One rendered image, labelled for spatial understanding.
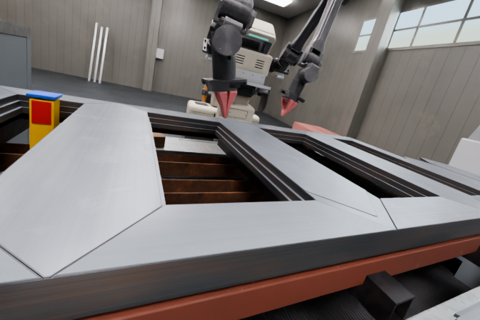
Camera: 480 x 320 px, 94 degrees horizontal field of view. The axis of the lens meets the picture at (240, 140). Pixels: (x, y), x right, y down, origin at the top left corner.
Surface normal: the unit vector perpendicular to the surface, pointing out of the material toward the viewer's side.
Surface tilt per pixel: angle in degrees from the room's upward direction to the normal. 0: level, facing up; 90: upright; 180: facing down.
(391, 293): 0
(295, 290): 90
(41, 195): 0
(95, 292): 90
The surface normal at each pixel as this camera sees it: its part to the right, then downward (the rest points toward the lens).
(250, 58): 0.24, 0.43
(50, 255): 0.22, -0.94
